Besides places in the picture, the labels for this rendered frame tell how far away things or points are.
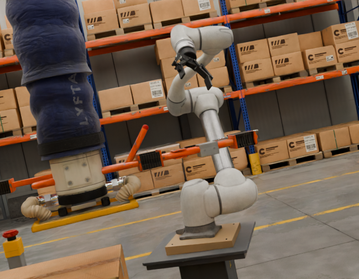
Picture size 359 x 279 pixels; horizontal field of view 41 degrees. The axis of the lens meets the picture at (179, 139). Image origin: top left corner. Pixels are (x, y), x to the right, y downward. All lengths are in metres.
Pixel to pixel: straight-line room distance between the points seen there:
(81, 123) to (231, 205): 1.06
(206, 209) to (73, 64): 1.09
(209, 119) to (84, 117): 1.15
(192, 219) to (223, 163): 0.35
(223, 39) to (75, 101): 0.90
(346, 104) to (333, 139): 1.71
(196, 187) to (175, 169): 6.45
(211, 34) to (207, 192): 0.76
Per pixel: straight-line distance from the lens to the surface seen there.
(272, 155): 9.21
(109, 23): 8.94
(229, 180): 2.41
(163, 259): 2.30
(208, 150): 1.69
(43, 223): 1.57
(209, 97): 2.66
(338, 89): 11.08
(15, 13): 1.64
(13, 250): 2.28
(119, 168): 1.65
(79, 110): 1.58
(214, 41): 2.22
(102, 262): 1.74
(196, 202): 2.34
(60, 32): 1.60
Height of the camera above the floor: 1.40
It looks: 3 degrees down
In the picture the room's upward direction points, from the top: 12 degrees counter-clockwise
